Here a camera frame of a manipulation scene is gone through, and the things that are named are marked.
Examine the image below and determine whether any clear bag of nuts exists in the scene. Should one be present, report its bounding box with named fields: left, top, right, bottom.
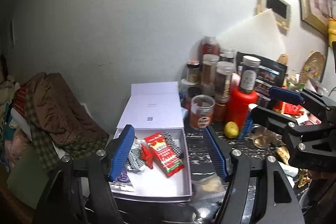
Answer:
left=192, top=174, right=227, bottom=201

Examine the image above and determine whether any small framed chalkboard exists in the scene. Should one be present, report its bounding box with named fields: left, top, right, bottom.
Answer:
left=256, top=0, right=291, bottom=30

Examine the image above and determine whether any dark labelled jar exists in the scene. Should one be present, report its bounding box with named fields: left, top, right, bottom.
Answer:
left=239, top=55, right=261, bottom=94

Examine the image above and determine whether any purple silver snack packet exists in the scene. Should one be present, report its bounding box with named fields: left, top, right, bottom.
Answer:
left=109, top=167, right=135, bottom=192

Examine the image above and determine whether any black white striped sock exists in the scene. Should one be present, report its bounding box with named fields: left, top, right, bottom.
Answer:
left=126, top=138, right=145, bottom=172

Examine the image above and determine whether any open white gift box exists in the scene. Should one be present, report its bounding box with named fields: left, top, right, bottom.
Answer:
left=112, top=82, right=192, bottom=202

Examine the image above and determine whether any yellow kettle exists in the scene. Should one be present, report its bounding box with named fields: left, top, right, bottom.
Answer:
left=327, top=18, right=336, bottom=48

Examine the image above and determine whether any red spice jar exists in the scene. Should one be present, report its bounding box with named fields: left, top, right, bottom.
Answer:
left=213, top=102, right=226, bottom=123

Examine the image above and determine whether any red plastic canister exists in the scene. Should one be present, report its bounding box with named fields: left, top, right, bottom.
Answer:
left=225, top=88, right=257, bottom=129

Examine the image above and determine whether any brown clothes pile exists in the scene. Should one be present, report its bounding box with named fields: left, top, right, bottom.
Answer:
left=12, top=72, right=109, bottom=172

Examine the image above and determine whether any yellow lemon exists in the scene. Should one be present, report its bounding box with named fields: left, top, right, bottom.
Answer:
left=224, top=122, right=239, bottom=139

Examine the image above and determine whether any round woven basket tray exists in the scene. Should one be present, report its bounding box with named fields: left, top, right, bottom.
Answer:
left=298, top=51, right=326, bottom=85

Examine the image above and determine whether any clear jar orange label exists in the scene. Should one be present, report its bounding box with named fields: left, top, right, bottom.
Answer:
left=190, top=94, right=215, bottom=130

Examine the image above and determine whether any blue effervescent tablet tube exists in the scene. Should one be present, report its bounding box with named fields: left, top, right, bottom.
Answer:
left=238, top=103, right=257, bottom=140

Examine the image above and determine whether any large red snack packet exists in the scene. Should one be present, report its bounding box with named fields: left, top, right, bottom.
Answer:
left=144, top=132, right=184, bottom=177

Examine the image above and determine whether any black white checkered cloth roll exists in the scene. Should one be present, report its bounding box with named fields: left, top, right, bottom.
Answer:
left=162, top=132, right=183, bottom=159

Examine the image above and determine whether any small red gold snack packet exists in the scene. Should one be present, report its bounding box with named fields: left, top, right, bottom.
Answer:
left=140, top=144, right=153, bottom=169

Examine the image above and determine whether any glass measuring mug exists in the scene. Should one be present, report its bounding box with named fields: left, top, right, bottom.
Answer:
left=252, top=126, right=276, bottom=149

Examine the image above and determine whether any black standing pouch bag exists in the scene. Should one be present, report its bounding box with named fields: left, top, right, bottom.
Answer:
left=236, top=52, right=287, bottom=110

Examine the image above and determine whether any tall jar of seeds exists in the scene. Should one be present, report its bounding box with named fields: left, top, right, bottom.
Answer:
left=215, top=61, right=234, bottom=103

